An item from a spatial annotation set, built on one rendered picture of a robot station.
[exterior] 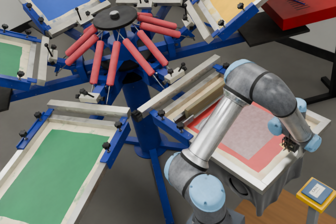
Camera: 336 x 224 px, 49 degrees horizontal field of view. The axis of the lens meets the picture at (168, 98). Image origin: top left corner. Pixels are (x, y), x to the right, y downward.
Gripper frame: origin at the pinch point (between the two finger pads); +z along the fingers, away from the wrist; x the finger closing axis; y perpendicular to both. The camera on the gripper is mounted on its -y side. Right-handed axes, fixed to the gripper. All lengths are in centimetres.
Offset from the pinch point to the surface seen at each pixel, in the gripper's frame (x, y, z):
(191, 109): -58, 15, -7
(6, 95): -183, 81, 4
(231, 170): -16.3, 29.1, -0.1
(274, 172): 0.1, 17.2, -0.8
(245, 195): -14.2, 22.0, 26.7
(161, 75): -98, 3, -5
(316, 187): 18.2, 10.7, 1.1
